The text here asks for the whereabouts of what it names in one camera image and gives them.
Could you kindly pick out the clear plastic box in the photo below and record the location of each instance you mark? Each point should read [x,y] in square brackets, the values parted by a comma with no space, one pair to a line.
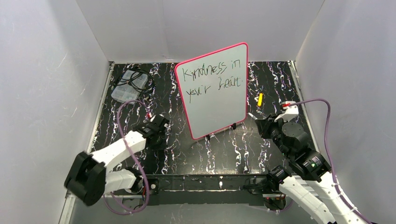
[130,86]

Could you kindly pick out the pink framed whiteboard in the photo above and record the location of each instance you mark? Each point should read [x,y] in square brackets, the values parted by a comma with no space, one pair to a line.
[213,89]

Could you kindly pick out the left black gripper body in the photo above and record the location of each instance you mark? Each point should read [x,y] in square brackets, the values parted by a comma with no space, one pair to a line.
[159,124]

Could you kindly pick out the metal whiteboard stand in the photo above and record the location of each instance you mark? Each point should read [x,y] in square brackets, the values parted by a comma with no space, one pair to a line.
[232,127]

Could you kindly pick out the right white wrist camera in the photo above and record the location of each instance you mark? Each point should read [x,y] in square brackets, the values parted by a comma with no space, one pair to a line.
[289,111]

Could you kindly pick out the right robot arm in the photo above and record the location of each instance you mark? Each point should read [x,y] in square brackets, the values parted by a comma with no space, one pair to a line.
[328,204]

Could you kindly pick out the yellow marker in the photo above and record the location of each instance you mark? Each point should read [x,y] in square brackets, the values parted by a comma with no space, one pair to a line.
[260,100]

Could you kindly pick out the aluminium front rail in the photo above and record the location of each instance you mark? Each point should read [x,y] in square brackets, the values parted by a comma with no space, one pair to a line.
[204,188]

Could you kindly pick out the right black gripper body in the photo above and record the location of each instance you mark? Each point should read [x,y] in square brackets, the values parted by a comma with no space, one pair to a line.
[264,127]

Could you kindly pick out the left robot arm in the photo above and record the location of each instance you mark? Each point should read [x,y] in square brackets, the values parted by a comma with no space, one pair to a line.
[103,161]

